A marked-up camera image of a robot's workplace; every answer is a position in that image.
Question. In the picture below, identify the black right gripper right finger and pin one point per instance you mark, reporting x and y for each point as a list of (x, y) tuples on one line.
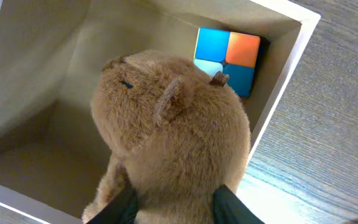
[(228, 209)]

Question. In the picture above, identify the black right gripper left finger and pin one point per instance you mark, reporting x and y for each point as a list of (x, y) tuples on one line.
[(120, 210)]

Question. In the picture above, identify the brown plush capybara toy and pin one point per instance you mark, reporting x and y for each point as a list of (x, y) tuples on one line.
[(175, 133)]

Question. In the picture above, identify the pink cardboard box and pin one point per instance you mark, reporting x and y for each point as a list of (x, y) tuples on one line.
[(51, 55)]

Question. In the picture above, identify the multicolour puzzle cube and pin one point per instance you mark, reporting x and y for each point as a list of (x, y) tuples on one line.
[(232, 53)]

